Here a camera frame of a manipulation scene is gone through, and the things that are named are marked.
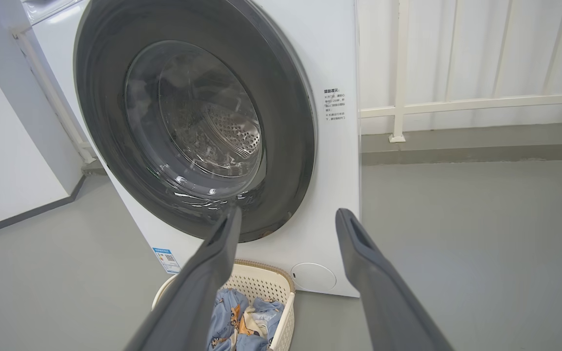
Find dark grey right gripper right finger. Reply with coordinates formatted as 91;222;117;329
335;208;455;351

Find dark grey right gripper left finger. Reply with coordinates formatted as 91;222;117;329
124;205;242;351

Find blue printed clothes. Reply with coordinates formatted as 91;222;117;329
207;288;285;351

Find dark round washing machine door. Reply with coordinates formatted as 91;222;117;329
73;0;317;243

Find cream perforated laundry basket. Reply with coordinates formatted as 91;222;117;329
152;259;296;351

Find white front-load washing machine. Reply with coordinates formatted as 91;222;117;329
20;0;362;298

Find blue energy label sticker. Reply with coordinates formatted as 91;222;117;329
152;248;181;274

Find white metal railing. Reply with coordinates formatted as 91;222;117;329
359;0;562;143

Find white pipe frame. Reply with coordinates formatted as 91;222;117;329
10;27;96;164

